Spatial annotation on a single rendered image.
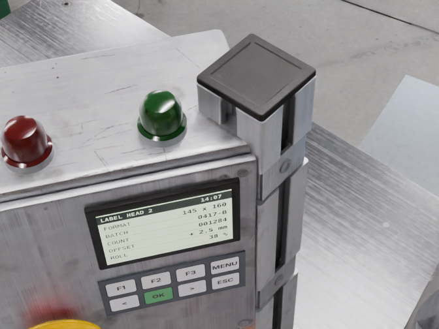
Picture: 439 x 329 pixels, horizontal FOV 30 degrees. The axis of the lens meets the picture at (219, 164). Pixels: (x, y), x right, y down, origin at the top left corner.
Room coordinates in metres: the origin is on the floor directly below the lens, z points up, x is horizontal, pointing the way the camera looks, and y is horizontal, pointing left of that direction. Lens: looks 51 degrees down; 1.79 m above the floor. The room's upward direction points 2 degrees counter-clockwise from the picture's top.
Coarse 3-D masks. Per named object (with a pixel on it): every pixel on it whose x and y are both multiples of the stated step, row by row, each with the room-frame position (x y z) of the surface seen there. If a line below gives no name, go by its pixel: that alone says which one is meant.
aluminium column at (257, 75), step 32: (224, 64) 0.31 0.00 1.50; (256, 64) 0.31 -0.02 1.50; (288, 64) 0.31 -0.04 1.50; (224, 96) 0.29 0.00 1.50; (256, 96) 0.29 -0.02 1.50; (288, 96) 0.29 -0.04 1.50; (256, 128) 0.27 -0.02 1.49; (288, 128) 0.29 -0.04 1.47; (288, 192) 0.29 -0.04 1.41; (256, 224) 0.27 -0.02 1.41; (288, 224) 0.29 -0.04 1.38; (256, 256) 0.27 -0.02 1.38; (288, 256) 0.29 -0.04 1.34; (256, 288) 0.27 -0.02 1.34; (288, 288) 0.29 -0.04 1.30; (256, 320) 0.27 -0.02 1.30; (288, 320) 0.30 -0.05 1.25
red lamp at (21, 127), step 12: (12, 120) 0.28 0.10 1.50; (24, 120) 0.28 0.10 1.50; (36, 120) 0.28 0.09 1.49; (12, 132) 0.27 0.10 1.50; (24, 132) 0.27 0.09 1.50; (36, 132) 0.27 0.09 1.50; (12, 144) 0.27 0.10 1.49; (24, 144) 0.27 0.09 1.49; (36, 144) 0.27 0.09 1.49; (48, 144) 0.28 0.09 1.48; (12, 156) 0.26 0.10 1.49; (24, 156) 0.26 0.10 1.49; (36, 156) 0.27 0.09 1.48; (48, 156) 0.27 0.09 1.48; (12, 168) 0.26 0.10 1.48; (24, 168) 0.26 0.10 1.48; (36, 168) 0.26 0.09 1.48
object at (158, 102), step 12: (156, 96) 0.29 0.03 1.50; (168, 96) 0.29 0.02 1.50; (144, 108) 0.28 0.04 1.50; (156, 108) 0.28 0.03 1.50; (168, 108) 0.28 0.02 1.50; (180, 108) 0.29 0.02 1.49; (144, 120) 0.28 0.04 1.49; (156, 120) 0.28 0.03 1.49; (168, 120) 0.28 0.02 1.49; (180, 120) 0.28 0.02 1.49; (144, 132) 0.28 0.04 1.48; (156, 132) 0.28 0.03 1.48; (168, 132) 0.28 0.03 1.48; (180, 132) 0.28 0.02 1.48; (156, 144) 0.28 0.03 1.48; (168, 144) 0.28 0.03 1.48
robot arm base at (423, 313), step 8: (432, 296) 0.49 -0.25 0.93; (424, 304) 0.49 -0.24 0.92; (432, 304) 0.47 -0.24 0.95; (424, 312) 0.47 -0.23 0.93; (432, 312) 0.46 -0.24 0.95; (416, 320) 0.47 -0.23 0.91; (424, 320) 0.46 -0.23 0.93; (432, 320) 0.46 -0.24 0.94; (416, 328) 0.46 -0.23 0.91; (424, 328) 0.46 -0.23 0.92; (432, 328) 0.45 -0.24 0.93
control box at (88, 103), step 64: (64, 64) 0.34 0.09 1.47; (128, 64) 0.34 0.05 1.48; (192, 64) 0.34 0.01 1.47; (0, 128) 0.29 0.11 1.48; (64, 128) 0.29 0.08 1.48; (128, 128) 0.29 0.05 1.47; (192, 128) 0.29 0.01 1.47; (0, 192) 0.25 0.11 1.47; (64, 192) 0.25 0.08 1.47; (128, 192) 0.26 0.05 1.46; (256, 192) 0.28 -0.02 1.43; (0, 256) 0.24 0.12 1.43; (64, 256) 0.25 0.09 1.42; (192, 256) 0.26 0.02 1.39; (0, 320) 0.24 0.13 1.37; (64, 320) 0.25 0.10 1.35; (128, 320) 0.25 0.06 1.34; (192, 320) 0.26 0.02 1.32
